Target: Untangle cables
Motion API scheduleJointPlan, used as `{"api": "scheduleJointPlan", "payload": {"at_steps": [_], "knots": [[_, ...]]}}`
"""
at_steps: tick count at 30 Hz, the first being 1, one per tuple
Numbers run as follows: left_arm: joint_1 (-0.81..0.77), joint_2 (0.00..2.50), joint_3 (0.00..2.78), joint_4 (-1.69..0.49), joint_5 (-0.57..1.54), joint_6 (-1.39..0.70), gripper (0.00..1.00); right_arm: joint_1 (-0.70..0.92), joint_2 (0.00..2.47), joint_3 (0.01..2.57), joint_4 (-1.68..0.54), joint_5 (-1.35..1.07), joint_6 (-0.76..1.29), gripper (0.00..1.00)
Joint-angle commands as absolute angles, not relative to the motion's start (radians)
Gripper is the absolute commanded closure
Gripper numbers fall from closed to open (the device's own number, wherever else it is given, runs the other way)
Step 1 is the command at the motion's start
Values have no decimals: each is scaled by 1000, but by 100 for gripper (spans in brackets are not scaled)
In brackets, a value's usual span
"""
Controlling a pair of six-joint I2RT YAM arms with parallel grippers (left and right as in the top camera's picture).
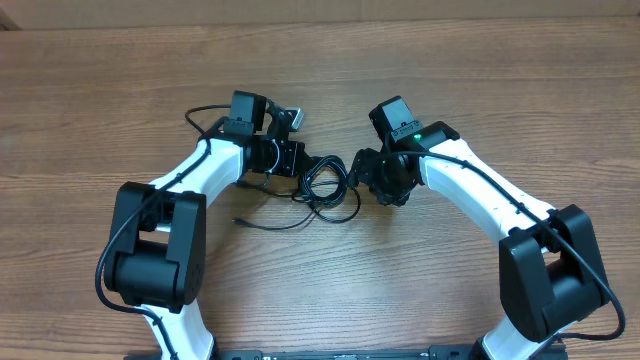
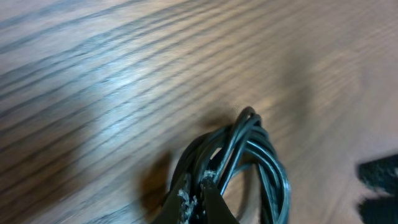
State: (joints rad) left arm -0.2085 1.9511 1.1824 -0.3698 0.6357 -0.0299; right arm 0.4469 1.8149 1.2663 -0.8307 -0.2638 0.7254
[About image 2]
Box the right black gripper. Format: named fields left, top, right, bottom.
left=356, top=154, right=397, bottom=224

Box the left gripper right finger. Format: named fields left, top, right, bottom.
left=200, top=170, right=239, bottom=224

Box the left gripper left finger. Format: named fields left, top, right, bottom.
left=152, top=174, right=195, bottom=224

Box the black usb cable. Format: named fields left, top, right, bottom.
left=164, top=106, right=292, bottom=224

